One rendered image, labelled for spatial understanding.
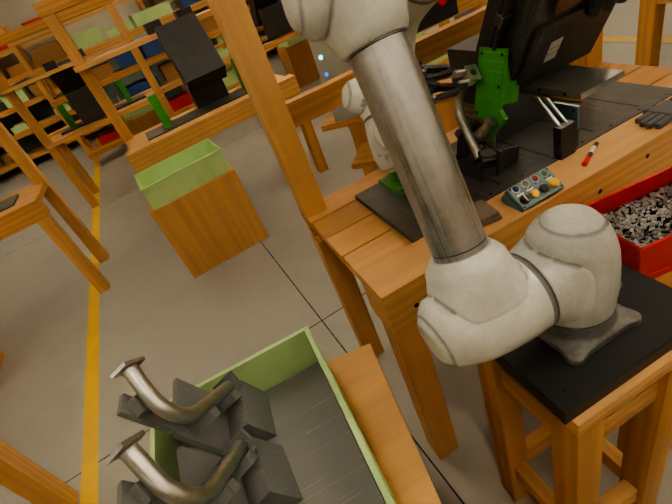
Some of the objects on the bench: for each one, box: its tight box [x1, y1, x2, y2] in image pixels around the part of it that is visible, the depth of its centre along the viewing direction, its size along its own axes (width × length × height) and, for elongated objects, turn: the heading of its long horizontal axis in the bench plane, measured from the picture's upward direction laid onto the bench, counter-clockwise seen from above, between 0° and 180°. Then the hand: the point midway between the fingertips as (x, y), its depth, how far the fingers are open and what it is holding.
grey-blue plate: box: [553, 101, 580, 147], centre depth 138 cm, size 10×2×14 cm, turn 48°
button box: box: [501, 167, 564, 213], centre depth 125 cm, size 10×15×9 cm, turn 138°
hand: (464, 78), depth 134 cm, fingers closed on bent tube, 3 cm apart
